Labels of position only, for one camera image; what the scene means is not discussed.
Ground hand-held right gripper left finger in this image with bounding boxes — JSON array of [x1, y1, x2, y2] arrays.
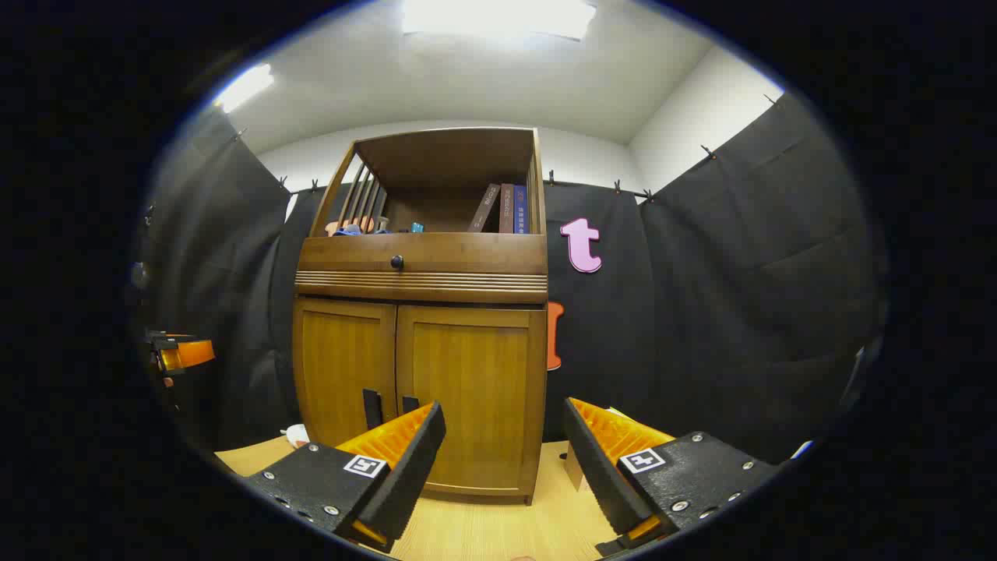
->
[[245, 401, 447, 554]]

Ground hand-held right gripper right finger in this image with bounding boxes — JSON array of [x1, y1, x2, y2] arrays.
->
[[562, 397, 782, 558]]

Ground wooden double-door shoe cabinet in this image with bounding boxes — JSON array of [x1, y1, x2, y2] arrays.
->
[[292, 127, 550, 506]]

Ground brown book in cabinet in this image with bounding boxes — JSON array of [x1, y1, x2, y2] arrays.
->
[[467, 183, 501, 233]]

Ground black backdrop cloth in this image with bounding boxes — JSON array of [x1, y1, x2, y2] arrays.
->
[[136, 93, 889, 468]]

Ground small ceiling light panel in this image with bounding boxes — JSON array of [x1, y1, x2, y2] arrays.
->
[[214, 64, 275, 112]]

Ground large ceiling light panel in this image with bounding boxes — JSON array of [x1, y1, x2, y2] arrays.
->
[[401, 0, 597, 40]]

